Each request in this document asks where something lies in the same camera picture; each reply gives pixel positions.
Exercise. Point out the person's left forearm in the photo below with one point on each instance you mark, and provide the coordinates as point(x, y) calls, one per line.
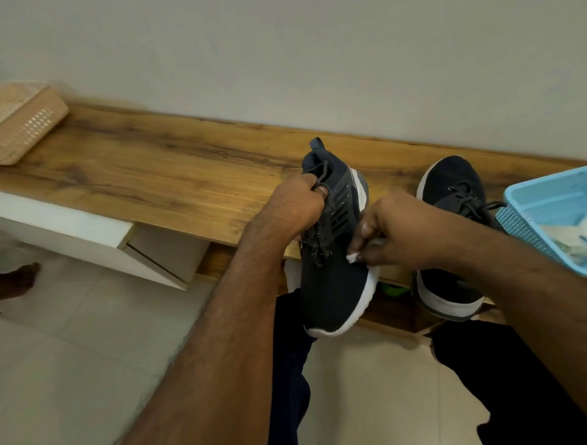
point(215, 357)

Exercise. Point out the used wipe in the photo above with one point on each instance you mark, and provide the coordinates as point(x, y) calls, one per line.
point(564, 238)

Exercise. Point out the blue plastic basket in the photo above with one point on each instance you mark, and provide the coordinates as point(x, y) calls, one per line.
point(541, 197)

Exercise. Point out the person's right hand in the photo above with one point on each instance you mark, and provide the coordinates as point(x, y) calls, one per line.
point(403, 234)

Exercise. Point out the wooden table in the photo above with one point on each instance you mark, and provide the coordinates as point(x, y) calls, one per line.
point(137, 165)

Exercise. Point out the beige perforated basket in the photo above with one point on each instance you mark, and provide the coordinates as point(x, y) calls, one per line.
point(27, 119)

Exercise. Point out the green ball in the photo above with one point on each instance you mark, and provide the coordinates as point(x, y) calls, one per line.
point(392, 289)

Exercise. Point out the person's left hand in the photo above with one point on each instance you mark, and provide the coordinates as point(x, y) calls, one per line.
point(293, 206)

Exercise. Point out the white drawer unit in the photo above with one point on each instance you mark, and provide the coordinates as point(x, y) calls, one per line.
point(59, 224)

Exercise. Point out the white wipe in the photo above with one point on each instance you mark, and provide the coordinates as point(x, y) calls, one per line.
point(352, 257)

